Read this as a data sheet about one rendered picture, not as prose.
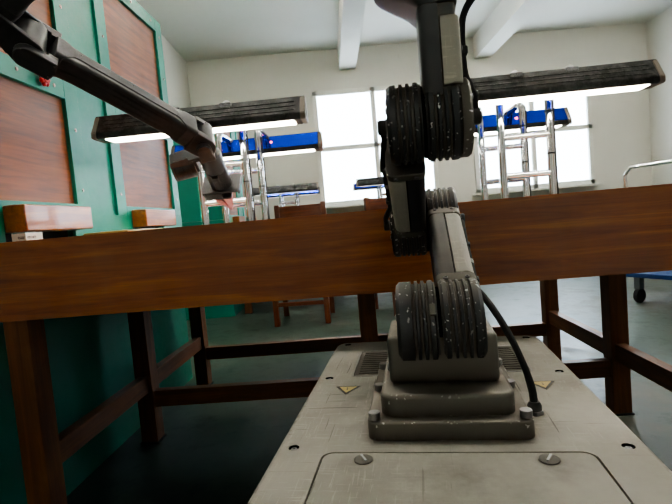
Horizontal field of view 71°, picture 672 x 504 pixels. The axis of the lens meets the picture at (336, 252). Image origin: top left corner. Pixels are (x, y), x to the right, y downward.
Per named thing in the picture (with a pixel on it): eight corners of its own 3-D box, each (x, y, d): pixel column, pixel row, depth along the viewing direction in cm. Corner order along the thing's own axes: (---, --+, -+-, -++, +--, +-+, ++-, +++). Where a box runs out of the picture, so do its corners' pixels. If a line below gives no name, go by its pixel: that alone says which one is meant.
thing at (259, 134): (273, 245, 177) (262, 125, 174) (221, 249, 179) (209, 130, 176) (282, 242, 196) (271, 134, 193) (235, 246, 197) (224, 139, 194)
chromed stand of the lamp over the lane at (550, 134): (589, 224, 132) (581, 61, 129) (516, 230, 133) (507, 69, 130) (561, 223, 151) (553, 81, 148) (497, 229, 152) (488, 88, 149)
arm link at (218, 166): (219, 155, 116) (217, 141, 119) (192, 162, 115) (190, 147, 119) (228, 175, 121) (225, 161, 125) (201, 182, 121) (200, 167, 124)
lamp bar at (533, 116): (572, 123, 181) (571, 104, 181) (410, 139, 185) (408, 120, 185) (564, 127, 189) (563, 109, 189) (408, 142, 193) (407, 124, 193)
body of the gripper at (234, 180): (206, 181, 130) (197, 161, 124) (242, 177, 129) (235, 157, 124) (203, 198, 126) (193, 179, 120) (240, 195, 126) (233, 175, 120)
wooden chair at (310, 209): (273, 327, 348) (261, 204, 342) (284, 315, 392) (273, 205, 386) (332, 323, 345) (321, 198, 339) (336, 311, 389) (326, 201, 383)
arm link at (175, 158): (209, 145, 110) (205, 121, 115) (160, 157, 109) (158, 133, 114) (224, 179, 120) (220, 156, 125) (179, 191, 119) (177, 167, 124)
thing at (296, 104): (306, 117, 131) (303, 91, 131) (90, 139, 135) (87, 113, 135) (309, 123, 139) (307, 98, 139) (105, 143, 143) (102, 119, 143)
